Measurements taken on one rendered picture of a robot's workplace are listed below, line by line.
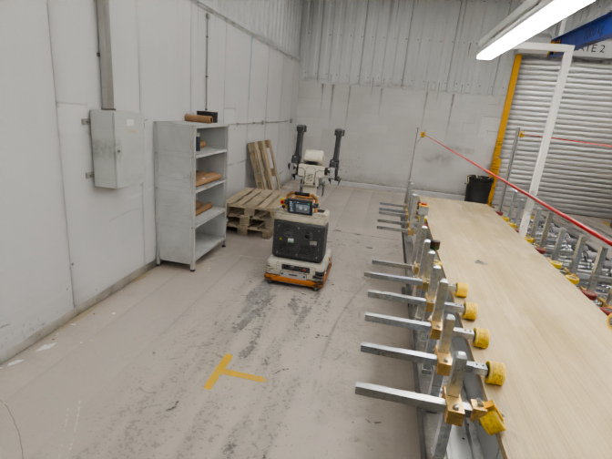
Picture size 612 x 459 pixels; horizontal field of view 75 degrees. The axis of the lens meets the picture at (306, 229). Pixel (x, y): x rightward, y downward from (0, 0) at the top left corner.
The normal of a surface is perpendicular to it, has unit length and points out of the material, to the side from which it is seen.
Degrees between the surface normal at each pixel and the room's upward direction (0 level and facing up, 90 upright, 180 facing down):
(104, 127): 90
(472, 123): 90
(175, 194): 90
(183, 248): 90
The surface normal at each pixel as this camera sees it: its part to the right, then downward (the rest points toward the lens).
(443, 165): -0.20, 0.27
